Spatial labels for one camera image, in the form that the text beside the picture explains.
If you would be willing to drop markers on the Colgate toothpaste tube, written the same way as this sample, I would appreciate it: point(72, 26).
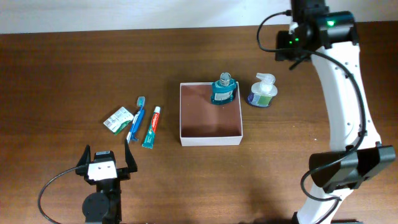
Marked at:
point(150, 136)

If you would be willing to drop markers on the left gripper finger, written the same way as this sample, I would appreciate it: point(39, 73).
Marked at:
point(130, 161)
point(85, 158)

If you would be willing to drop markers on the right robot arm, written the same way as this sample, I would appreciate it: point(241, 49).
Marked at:
point(330, 41)

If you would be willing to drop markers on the blue white toothbrush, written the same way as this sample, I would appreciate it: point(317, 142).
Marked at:
point(136, 123)

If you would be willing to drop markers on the teal mouthwash bottle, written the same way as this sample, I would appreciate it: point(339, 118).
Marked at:
point(223, 89)

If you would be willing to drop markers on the white cardboard box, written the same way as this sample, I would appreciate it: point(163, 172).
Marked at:
point(205, 124)

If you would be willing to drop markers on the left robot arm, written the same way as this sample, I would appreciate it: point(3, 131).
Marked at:
point(104, 205)

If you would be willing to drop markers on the clear hand soap pump bottle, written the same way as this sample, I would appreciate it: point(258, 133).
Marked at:
point(262, 92)

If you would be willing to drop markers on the green white floss packet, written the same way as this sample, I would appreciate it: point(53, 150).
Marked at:
point(118, 120)

